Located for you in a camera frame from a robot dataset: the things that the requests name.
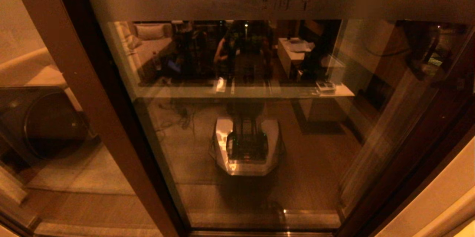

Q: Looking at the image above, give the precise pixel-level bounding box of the brown framed sliding glass door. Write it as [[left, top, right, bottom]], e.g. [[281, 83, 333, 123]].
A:
[[80, 0, 475, 234]]

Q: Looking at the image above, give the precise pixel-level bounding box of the brown framed fixed glass panel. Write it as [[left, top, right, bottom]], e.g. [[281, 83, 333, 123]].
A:
[[0, 0, 190, 237]]

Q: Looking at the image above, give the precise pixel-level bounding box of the dark wooden door jamb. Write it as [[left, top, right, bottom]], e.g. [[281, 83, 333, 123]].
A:
[[338, 42, 475, 237]]

